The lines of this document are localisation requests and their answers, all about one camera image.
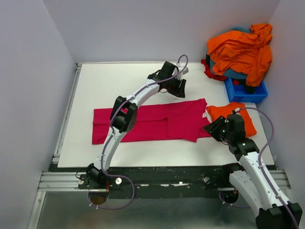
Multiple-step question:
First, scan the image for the folded orange t-shirt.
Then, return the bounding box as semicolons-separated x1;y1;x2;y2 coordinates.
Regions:
205;102;257;138

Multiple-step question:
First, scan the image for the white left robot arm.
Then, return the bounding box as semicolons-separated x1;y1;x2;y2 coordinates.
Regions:
86;62;188;188

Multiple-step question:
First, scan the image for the aluminium extrusion rail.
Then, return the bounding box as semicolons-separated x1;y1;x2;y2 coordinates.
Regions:
37;171;83;191

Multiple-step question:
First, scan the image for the crumpled orange t-shirt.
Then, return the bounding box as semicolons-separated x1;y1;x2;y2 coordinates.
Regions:
207;23;273;87

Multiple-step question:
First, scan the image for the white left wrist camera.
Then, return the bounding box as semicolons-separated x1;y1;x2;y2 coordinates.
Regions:
176;62;189;75

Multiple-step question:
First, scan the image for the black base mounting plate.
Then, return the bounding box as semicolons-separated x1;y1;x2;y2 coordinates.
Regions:
49;164;239;203

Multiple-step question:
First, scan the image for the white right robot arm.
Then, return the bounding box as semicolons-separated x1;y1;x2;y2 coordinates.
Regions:
204;113;303;229

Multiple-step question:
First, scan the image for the red t-shirt in pile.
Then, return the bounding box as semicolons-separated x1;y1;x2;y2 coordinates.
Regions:
201;59;227;82

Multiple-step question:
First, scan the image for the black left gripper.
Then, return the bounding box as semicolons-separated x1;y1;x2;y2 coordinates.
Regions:
165;75;185;98

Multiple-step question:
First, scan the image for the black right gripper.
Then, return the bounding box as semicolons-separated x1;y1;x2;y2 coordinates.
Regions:
203;114;233;142

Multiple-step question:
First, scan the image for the magenta t-shirt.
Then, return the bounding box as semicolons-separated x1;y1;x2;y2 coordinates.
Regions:
91;98;213;145

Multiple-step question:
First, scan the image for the blue plastic bin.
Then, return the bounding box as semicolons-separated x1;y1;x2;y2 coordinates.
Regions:
224;78;268;104

